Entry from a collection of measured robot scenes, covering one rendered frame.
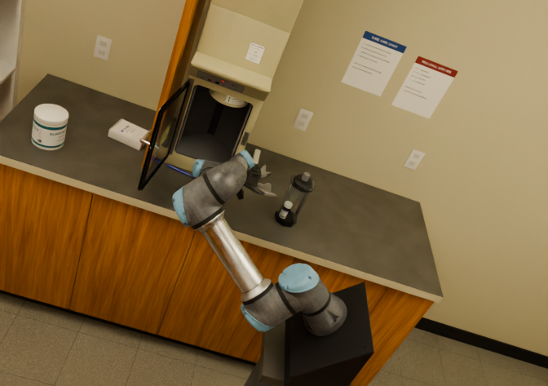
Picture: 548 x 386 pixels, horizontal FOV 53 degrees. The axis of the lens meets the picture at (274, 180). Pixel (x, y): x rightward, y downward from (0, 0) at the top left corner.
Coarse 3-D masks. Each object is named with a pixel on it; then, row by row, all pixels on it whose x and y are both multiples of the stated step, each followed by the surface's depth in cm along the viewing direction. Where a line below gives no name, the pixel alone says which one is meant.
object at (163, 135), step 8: (176, 104) 216; (160, 112) 197; (168, 112) 208; (176, 112) 222; (168, 120) 214; (176, 120) 229; (160, 128) 207; (168, 128) 220; (152, 136) 203; (160, 136) 213; (168, 136) 227; (160, 144) 219; (168, 144) 234; (152, 152) 212; (160, 152) 225; (152, 160) 218; (160, 160) 232; (144, 168) 211; (152, 168) 225
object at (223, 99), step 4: (212, 92) 232; (216, 92) 231; (220, 92) 230; (212, 96) 232; (216, 96) 231; (220, 96) 230; (224, 96) 229; (228, 96) 229; (220, 100) 230; (224, 100) 230; (228, 100) 230; (232, 100) 230; (236, 100) 231; (240, 100) 232; (228, 104) 230; (232, 104) 231; (236, 104) 231; (240, 104) 232; (244, 104) 235
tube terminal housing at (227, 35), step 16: (208, 16) 208; (224, 16) 207; (240, 16) 207; (208, 32) 211; (224, 32) 211; (240, 32) 210; (256, 32) 210; (272, 32) 209; (208, 48) 215; (224, 48) 215; (240, 48) 214; (272, 48) 213; (240, 64) 218; (256, 64) 218; (272, 64) 217; (240, 96) 226; (256, 112) 230; (240, 144) 240; (176, 160) 247; (192, 160) 246
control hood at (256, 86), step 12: (192, 60) 208; (204, 60) 211; (216, 60) 215; (192, 72) 215; (204, 72) 211; (216, 72) 208; (228, 72) 211; (240, 72) 214; (252, 72) 218; (216, 84) 220; (240, 84) 212; (252, 84) 210; (264, 84) 214; (252, 96) 222; (264, 96) 217
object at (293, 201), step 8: (296, 184) 230; (288, 192) 235; (296, 192) 232; (304, 192) 230; (288, 200) 236; (296, 200) 234; (304, 200) 235; (280, 208) 241; (288, 208) 237; (296, 208) 236; (280, 216) 241; (288, 216) 239; (296, 216) 241
